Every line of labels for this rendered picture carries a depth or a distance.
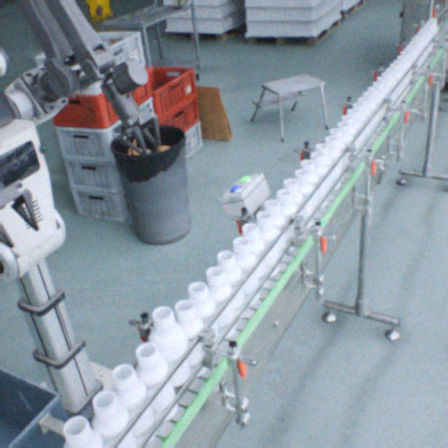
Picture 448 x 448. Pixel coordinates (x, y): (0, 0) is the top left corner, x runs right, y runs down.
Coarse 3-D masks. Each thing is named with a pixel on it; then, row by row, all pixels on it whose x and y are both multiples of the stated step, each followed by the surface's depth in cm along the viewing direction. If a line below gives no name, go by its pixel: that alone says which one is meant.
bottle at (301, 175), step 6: (300, 174) 146; (306, 174) 143; (300, 180) 143; (306, 180) 143; (300, 186) 144; (306, 186) 144; (312, 186) 145; (300, 192) 144; (306, 192) 144; (306, 198) 145; (312, 198) 146; (312, 204) 147; (306, 210) 147; (312, 210) 148; (306, 216) 148; (312, 222) 150
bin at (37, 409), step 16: (0, 368) 122; (0, 384) 127; (16, 384) 122; (32, 384) 117; (0, 400) 132; (16, 400) 127; (32, 400) 122; (48, 400) 118; (0, 416) 138; (16, 416) 133; (32, 416) 127; (48, 416) 111; (64, 416) 117; (0, 432) 133; (16, 432) 133; (32, 432) 109; (48, 432) 113
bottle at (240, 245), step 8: (240, 240) 120; (248, 240) 118; (240, 248) 117; (248, 248) 118; (240, 256) 118; (248, 256) 119; (240, 264) 118; (248, 264) 118; (256, 272) 122; (248, 280) 120; (256, 280) 122; (248, 288) 122; (248, 296) 123; (256, 296) 124
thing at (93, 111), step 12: (144, 84) 360; (84, 96) 318; (96, 96) 315; (132, 96) 349; (144, 96) 363; (72, 108) 328; (84, 108) 324; (96, 108) 320; (108, 108) 326; (60, 120) 337; (72, 120) 333; (84, 120) 329; (96, 120) 325; (108, 120) 328
